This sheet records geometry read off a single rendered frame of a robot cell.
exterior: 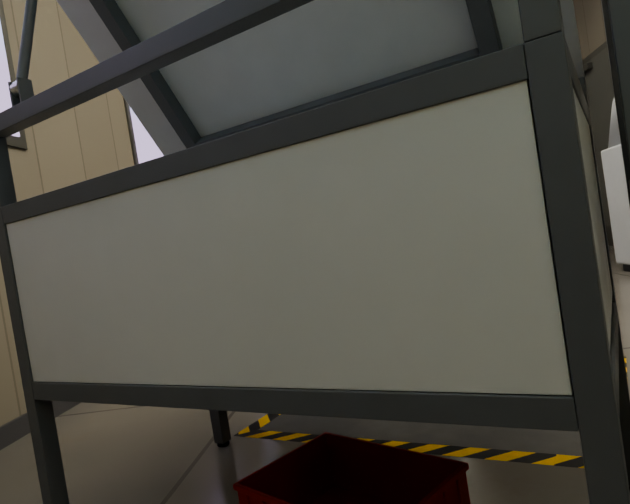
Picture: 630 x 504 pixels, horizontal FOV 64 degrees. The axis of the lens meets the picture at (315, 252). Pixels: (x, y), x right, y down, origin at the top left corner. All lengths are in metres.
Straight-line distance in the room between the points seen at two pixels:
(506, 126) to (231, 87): 0.94
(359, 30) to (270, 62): 0.25
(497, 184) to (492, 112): 0.08
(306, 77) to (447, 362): 0.87
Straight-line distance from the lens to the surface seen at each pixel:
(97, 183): 1.04
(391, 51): 1.25
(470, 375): 0.68
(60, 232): 1.16
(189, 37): 0.89
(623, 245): 4.46
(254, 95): 1.42
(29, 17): 1.37
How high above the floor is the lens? 0.62
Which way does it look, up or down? 2 degrees down
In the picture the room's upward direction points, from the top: 9 degrees counter-clockwise
